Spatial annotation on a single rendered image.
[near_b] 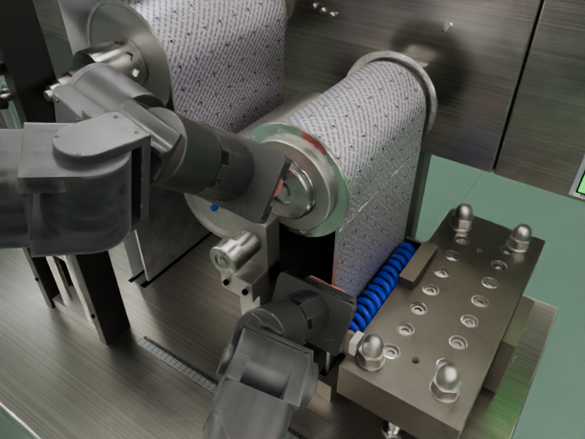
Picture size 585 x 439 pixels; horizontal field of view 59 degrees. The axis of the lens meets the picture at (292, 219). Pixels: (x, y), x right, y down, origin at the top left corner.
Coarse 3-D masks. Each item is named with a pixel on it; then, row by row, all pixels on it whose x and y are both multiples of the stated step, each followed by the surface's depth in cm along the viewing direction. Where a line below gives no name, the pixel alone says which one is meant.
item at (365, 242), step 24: (408, 168) 74; (384, 192) 68; (408, 192) 78; (360, 216) 64; (384, 216) 72; (336, 240) 61; (360, 240) 67; (384, 240) 77; (336, 264) 63; (360, 264) 71; (384, 264) 81; (360, 288) 75
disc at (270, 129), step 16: (256, 128) 58; (272, 128) 56; (288, 128) 55; (304, 144) 55; (320, 144) 54; (320, 160) 55; (336, 160) 54; (336, 176) 55; (336, 192) 56; (336, 208) 57; (320, 224) 60; (336, 224) 58
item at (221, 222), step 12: (300, 96) 81; (312, 96) 80; (276, 108) 79; (288, 108) 77; (300, 108) 77; (264, 120) 74; (276, 120) 74; (240, 132) 72; (192, 204) 72; (204, 204) 72; (204, 216) 73; (216, 216) 71; (228, 216) 70; (216, 228) 72; (228, 228) 71
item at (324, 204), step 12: (264, 144) 57; (276, 144) 56; (288, 144) 55; (300, 144) 55; (288, 156) 56; (300, 156) 55; (312, 156) 55; (312, 168) 55; (324, 168) 55; (312, 180) 56; (324, 180) 55; (324, 192) 56; (324, 204) 57; (312, 216) 59; (324, 216) 58; (300, 228) 61; (312, 228) 60
